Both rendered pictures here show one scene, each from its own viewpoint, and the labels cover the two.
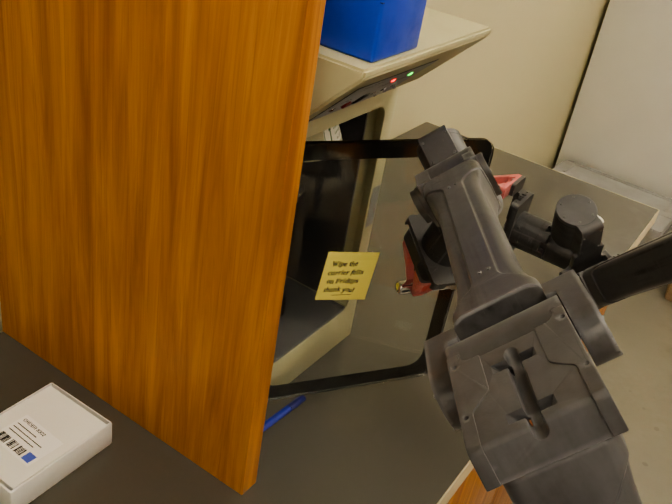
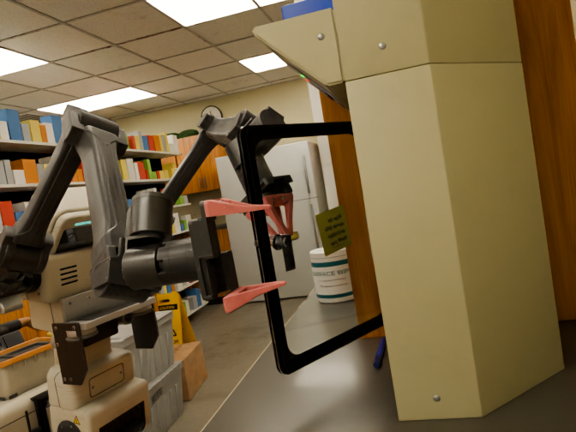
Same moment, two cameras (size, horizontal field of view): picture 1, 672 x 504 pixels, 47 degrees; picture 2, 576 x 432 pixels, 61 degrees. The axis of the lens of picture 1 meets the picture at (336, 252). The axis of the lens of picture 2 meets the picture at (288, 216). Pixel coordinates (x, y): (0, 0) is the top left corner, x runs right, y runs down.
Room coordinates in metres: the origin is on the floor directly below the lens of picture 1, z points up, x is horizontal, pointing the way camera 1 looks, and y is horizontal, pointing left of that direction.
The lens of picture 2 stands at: (1.71, -0.32, 1.28)
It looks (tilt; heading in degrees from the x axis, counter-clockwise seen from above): 3 degrees down; 165
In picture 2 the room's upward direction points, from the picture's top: 10 degrees counter-clockwise
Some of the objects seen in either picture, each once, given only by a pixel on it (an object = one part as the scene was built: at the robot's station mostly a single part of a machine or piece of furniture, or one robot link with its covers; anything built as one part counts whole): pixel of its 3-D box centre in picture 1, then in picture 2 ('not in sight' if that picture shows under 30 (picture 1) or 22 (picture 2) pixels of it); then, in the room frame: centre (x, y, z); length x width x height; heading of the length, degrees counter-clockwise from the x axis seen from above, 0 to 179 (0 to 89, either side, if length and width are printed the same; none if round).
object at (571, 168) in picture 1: (598, 222); not in sight; (3.37, -1.21, 0.17); 0.60 x 0.42 x 0.33; 59
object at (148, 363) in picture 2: not in sight; (124, 353); (-1.30, -0.64, 0.49); 0.60 x 0.42 x 0.33; 151
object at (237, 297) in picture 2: not in sight; (248, 277); (1.09, -0.22, 1.18); 0.09 x 0.07 x 0.07; 62
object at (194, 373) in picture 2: not in sight; (176, 371); (-1.86, -0.39, 0.14); 0.41 x 0.32 x 0.28; 157
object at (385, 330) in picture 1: (364, 276); (324, 236); (0.89, -0.04, 1.19); 0.30 x 0.01 x 0.40; 118
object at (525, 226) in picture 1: (528, 232); (191, 259); (1.06, -0.28, 1.21); 0.07 x 0.07 x 0.10; 62
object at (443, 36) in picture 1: (387, 72); (317, 75); (0.93, -0.02, 1.46); 0.32 x 0.11 x 0.10; 151
